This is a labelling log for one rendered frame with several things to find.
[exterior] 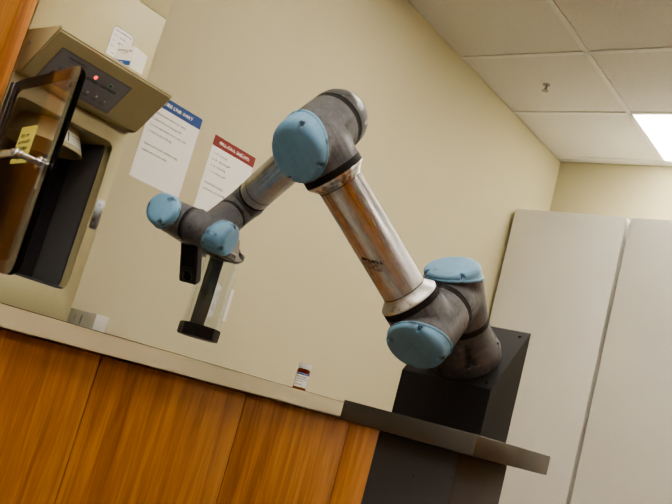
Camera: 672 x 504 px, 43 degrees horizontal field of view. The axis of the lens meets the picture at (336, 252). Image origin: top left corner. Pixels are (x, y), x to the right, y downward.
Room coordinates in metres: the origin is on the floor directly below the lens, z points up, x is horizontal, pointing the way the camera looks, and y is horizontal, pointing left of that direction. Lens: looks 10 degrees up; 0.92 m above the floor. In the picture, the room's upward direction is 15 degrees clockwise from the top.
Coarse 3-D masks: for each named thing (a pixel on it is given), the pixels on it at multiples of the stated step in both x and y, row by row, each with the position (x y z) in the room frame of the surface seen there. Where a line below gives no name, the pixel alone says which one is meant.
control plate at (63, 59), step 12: (60, 60) 1.70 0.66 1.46; (72, 60) 1.71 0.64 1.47; (84, 60) 1.72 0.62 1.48; (48, 72) 1.72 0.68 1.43; (96, 72) 1.76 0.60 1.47; (84, 84) 1.78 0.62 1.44; (96, 84) 1.79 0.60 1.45; (108, 84) 1.80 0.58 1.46; (120, 84) 1.81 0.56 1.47; (84, 96) 1.80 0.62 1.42; (108, 96) 1.83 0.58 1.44; (120, 96) 1.84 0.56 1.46; (108, 108) 1.86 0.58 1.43
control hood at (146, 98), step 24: (24, 48) 1.71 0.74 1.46; (48, 48) 1.67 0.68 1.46; (72, 48) 1.69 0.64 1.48; (96, 48) 1.71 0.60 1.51; (24, 72) 1.71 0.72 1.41; (120, 72) 1.78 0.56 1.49; (144, 96) 1.86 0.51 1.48; (168, 96) 1.88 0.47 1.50; (120, 120) 1.90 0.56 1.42; (144, 120) 1.92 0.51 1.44
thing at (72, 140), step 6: (72, 132) 1.88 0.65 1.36; (78, 132) 1.92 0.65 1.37; (66, 138) 1.86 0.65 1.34; (72, 138) 1.88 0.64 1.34; (78, 138) 1.91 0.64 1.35; (66, 144) 1.86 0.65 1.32; (72, 144) 1.88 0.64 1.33; (78, 144) 1.90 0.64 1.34; (66, 150) 1.98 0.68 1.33; (72, 150) 1.88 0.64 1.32; (78, 150) 1.90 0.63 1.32; (60, 156) 2.00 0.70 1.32; (66, 156) 1.99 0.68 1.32; (72, 156) 1.98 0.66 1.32; (78, 156) 1.95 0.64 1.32
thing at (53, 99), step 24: (72, 72) 1.50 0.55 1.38; (24, 96) 1.65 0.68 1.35; (48, 96) 1.56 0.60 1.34; (72, 96) 1.48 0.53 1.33; (24, 120) 1.62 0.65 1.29; (48, 120) 1.53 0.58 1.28; (0, 144) 1.68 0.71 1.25; (48, 144) 1.50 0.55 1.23; (0, 168) 1.64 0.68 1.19; (24, 168) 1.55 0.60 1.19; (48, 168) 1.48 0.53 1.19; (0, 192) 1.61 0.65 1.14; (24, 192) 1.52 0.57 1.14; (0, 216) 1.58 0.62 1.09; (24, 216) 1.50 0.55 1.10; (0, 240) 1.55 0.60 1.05; (24, 240) 1.48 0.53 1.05; (0, 264) 1.52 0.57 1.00
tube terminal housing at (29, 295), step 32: (64, 0) 1.75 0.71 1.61; (96, 0) 1.81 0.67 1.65; (128, 0) 1.87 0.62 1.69; (96, 32) 1.83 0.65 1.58; (128, 32) 1.89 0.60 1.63; (160, 32) 1.96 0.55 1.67; (96, 128) 1.89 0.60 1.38; (96, 192) 1.97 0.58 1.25; (0, 288) 1.82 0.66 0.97; (32, 288) 1.87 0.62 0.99; (64, 288) 1.94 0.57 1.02; (64, 320) 1.96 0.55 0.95
